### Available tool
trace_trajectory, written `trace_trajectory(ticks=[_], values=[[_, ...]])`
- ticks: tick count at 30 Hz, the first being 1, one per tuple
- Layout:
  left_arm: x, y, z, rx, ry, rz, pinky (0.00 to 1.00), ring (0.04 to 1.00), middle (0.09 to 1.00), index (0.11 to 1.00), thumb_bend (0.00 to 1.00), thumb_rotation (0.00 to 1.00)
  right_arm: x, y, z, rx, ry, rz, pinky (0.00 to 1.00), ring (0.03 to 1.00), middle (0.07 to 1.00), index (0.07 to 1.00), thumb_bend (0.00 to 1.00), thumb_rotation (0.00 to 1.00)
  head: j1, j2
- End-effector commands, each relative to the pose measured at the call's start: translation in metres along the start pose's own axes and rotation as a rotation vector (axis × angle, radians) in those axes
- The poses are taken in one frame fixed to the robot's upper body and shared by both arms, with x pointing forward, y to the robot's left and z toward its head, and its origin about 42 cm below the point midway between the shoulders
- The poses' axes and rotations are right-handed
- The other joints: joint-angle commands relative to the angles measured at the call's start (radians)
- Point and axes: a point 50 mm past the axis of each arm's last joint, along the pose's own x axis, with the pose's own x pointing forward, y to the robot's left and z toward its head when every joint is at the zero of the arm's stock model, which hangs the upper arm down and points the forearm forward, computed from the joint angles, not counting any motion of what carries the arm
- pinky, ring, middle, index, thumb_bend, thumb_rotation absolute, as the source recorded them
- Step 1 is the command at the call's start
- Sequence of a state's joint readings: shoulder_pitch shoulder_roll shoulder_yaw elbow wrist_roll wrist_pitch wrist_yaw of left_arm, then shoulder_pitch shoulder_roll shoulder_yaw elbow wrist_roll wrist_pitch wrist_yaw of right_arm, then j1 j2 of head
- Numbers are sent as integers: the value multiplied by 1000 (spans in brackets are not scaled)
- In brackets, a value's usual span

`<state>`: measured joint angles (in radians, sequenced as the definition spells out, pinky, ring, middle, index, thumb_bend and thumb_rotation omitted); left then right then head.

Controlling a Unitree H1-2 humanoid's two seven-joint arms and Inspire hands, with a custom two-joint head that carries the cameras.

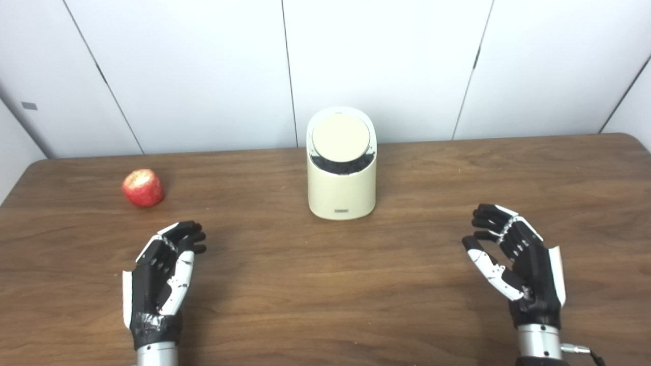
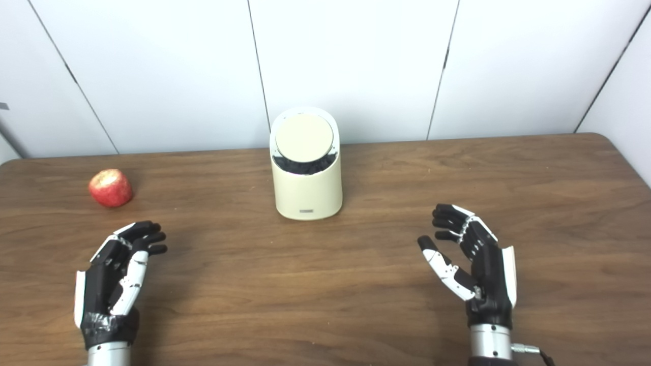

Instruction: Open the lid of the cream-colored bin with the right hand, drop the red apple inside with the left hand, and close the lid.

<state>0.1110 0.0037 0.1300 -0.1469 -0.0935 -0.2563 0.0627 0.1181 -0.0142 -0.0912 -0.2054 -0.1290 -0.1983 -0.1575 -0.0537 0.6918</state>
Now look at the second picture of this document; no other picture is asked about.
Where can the cream-colored round bin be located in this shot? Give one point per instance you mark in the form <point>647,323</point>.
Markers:
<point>307,195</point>

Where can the cream round bin lid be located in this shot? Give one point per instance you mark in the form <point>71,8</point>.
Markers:
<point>304,137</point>

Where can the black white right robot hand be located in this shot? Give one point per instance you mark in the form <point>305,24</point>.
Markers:
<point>491,274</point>

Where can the red apple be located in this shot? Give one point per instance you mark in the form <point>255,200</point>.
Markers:
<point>110,189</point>

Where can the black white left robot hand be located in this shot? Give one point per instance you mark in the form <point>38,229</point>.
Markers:
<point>101,284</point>

